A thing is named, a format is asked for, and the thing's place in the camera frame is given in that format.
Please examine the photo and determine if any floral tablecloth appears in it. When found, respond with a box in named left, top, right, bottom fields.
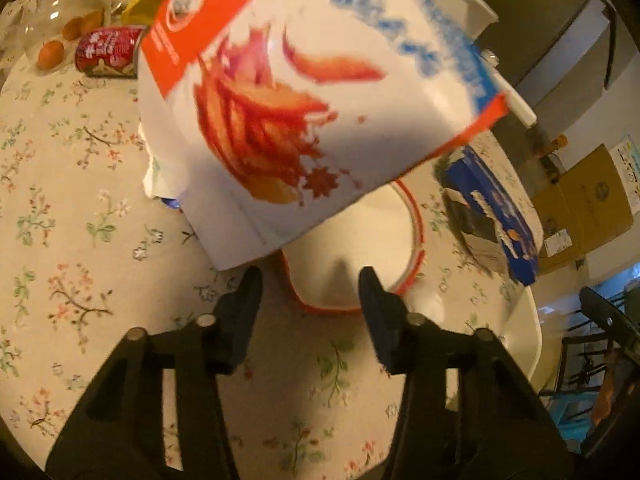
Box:
left=0, top=0, right=546, bottom=480

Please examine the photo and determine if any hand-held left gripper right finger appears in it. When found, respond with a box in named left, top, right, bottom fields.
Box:
left=358, top=266, right=576, bottom=480

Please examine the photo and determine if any yellow snack packet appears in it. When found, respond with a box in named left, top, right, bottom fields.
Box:
left=121, top=0, right=173, bottom=28

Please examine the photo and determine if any clear glass jar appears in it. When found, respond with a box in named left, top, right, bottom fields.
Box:
left=20, top=0, right=113, bottom=76

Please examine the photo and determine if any large cardboard box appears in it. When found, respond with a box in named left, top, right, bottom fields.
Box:
left=530, top=144, right=636, bottom=276

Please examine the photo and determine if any red tin can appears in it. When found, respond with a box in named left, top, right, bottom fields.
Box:
left=75, top=26, right=147, bottom=80

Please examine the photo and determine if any blue snack packet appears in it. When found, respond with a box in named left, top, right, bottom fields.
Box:
left=437, top=145, right=543, bottom=287

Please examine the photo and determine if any white and orange snack bag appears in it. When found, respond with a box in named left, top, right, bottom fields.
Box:
left=137, top=0, right=508, bottom=273

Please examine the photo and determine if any white bowl with orange rim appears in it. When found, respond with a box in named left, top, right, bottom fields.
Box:
left=281, top=180, right=426, bottom=315

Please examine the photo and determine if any black chair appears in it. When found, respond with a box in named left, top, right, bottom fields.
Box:
left=540, top=285, right=640, bottom=456

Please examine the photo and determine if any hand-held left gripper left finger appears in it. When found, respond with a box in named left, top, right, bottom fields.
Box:
left=45, top=266, right=264, bottom=480

